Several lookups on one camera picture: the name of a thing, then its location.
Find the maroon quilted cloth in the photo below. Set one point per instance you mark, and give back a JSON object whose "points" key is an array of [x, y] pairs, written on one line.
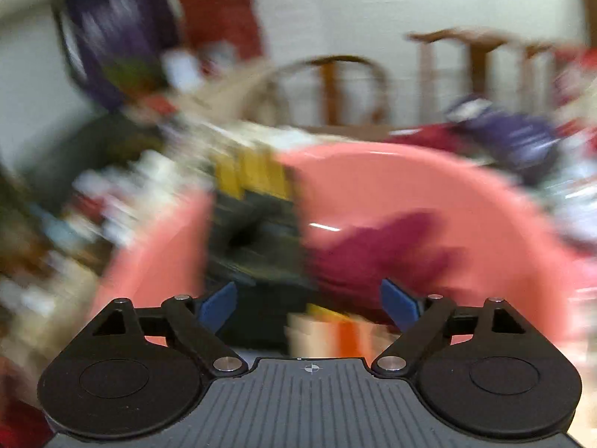
{"points": [[373, 256]]}

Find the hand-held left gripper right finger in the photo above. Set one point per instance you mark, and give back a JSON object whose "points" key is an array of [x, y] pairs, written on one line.
{"points": [[399, 303]]}

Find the stack of red boxes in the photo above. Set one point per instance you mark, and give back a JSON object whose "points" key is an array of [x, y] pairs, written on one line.
{"points": [[219, 9]]}

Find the purple wall hanging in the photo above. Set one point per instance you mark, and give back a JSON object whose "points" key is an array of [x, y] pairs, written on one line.
{"points": [[116, 28]]}

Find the black cloth with yellow label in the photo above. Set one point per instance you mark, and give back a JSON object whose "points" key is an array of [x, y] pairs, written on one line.
{"points": [[254, 238]]}

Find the wooden chair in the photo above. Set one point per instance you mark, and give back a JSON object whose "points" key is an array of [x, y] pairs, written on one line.
{"points": [[336, 88], [480, 74]]}

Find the orange and white flat carton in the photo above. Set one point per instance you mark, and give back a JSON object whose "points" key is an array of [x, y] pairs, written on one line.
{"points": [[336, 333]]}

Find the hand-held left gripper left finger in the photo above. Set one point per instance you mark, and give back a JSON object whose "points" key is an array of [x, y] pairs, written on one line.
{"points": [[215, 305]]}

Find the pink plastic basin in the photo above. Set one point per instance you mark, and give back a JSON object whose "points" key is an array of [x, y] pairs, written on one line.
{"points": [[387, 186]]}

